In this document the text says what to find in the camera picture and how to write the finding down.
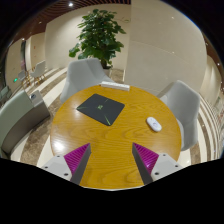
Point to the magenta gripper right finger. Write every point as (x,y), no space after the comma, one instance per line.
(153,166)

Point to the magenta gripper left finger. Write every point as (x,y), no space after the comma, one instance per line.
(71,166)

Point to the white computer mouse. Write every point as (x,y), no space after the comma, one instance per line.
(154,124)

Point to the black square mouse pad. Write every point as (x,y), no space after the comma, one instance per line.
(101,109)

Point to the round wooden table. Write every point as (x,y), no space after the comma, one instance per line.
(111,164)

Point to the grey chair right of table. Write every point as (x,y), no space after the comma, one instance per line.
(184,103)

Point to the grey green sofa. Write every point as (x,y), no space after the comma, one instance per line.
(18,116)

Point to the white power strip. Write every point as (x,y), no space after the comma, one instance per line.
(114,85)

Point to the grey chair behind table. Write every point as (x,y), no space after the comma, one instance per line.
(82,74)

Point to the white plant pot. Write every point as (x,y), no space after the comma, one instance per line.
(108,72)

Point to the white background chair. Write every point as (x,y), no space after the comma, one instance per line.
(38,71)

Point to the green potted plant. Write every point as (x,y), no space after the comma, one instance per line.
(98,37)

